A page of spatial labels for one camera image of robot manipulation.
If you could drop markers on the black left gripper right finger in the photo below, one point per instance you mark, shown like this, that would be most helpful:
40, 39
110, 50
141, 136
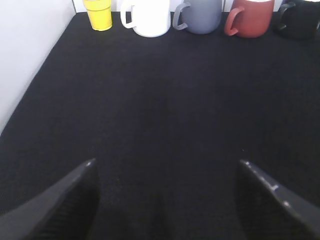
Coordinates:
267, 210

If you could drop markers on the grey ceramic mug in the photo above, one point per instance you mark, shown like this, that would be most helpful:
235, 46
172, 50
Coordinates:
198, 16

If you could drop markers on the white ceramic mug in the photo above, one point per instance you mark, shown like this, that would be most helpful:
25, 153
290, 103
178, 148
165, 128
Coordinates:
147, 18

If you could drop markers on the yellow plastic cup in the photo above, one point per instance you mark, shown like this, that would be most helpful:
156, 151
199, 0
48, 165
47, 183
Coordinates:
99, 14

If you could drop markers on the black ceramic mug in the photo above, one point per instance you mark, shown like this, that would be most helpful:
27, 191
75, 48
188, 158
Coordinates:
298, 19

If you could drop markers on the black table mat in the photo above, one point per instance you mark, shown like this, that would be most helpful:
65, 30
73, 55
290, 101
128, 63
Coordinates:
167, 120

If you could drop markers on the red ceramic mug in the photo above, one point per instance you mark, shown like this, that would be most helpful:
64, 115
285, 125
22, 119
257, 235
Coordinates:
249, 18

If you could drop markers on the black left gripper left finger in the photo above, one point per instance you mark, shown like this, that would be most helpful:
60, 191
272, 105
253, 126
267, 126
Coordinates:
64, 211

